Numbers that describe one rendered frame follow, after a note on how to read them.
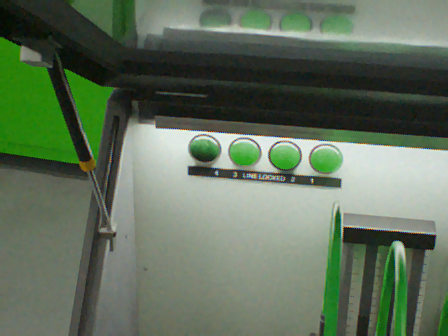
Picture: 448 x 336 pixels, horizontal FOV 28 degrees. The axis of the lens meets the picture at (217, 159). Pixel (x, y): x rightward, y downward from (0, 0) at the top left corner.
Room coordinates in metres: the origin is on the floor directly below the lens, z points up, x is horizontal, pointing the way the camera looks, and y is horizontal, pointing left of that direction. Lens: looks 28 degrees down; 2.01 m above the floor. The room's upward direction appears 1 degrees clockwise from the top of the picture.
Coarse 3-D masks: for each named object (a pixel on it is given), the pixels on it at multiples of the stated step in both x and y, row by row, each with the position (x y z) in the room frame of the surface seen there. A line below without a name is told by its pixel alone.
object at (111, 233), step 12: (60, 60) 0.93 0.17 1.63; (48, 72) 0.94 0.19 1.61; (60, 72) 0.93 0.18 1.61; (60, 84) 0.94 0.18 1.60; (60, 96) 0.95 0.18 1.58; (72, 96) 0.96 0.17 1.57; (72, 108) 0.96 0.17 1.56; (72, 120) 0.97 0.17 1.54; (72, 132) 0.98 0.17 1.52; (84, 132) 0.99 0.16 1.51; (84, 144) 0.99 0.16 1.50; (84, 156) 1.00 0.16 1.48; (84, 168) 1.00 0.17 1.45; (96, 192) 1.03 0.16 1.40; (108, 216) 1.06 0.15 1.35; (108, 228) 1.07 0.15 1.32
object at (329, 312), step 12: (336, 204) 0.98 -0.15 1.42; (336, 216) 0.94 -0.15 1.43; (336, 228) 0.92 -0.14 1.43; (336, 240) 0.90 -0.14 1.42; (336, 252) 0.88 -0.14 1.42; (336, 264) 0.86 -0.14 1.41; (336, 276) 0.85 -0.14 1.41; (324, 288) 1.10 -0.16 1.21; (336, 288) 0.84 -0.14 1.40; (324, 300) 1.10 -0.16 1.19; (336, 300) 0.82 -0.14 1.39; (324, 312) 1.10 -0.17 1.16; (336, 312) 0.81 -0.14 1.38; (324, 324) 0.80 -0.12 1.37; (336, 324) 0.80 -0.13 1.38
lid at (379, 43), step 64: (0, 0) 0.70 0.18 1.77; (64, 0) 0.77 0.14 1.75; (128, 0) 0.75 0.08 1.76; (192, 0) 0.72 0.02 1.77; (256, 0) 0.70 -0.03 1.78; (320, 0) 0.68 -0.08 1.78; (384, 0) 0.67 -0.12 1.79; (64, 64) 1.10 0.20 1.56; (128, 64) 1.09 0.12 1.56; (192, 64) 1.07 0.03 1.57; (256, 64) 1.03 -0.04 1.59; (320, 64) 0.99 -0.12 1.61; (384, 64) 0.95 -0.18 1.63
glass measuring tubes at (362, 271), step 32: (352, 224) 1.15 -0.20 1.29; (384, 224) 1.15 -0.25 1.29; (416, 224) 1.15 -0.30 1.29; (352, 256) 1.15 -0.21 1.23; (384, 256) 1.16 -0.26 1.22; (416, 256) 1.14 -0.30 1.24; (352, 288) 1.17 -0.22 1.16; (416, 288) 1.14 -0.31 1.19; (352, 320) 1.17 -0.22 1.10; (416, 320) 1.15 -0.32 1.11
